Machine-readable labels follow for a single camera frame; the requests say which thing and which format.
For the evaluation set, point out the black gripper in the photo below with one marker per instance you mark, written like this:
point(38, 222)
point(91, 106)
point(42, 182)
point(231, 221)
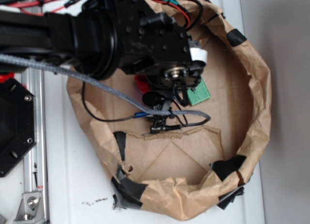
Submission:
point(155, 46)

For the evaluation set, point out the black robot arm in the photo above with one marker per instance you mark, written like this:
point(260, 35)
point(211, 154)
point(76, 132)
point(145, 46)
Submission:
point(107, 35)

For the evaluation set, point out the green rectangular block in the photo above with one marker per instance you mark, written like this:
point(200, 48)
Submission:
point(198, 94)

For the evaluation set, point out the brown paper bag tray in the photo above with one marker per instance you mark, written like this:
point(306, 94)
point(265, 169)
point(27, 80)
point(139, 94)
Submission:
point(183, 173)

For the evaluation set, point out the white plastic tray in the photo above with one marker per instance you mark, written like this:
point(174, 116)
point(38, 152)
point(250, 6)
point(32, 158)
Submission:
point(79, 190)

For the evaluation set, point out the aluminium extrusion rail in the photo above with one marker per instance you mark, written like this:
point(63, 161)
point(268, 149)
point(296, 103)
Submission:
point(35, 161)

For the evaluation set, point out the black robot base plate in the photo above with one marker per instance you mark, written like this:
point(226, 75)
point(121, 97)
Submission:
point(17, 124)

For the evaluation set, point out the metal corner bracket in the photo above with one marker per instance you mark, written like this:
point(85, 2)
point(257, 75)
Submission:
point(31, 209)

